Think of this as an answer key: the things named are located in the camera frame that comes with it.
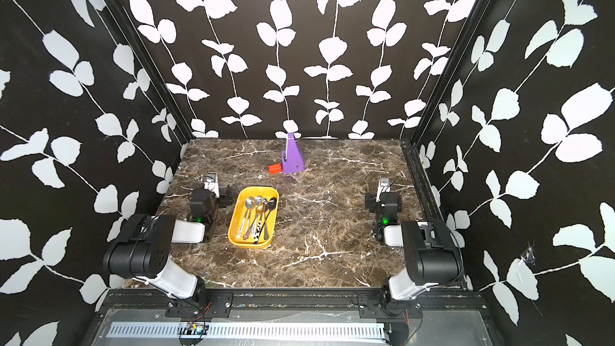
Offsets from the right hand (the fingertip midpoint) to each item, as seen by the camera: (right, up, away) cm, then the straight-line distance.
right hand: (381, 187), depth 95 cm
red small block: (-45, +7, +13) cm, 48 cm away
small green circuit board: (-63, -40, -24) cm, 78 cm away
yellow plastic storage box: (-57, -9, -2) cm, 58 cm away
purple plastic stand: (-36, +11, +8) cm, 39 cm away
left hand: (-66, +2, -1) cm, 66 cm away
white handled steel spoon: (-54, -7, +1) cm, 54 cm away
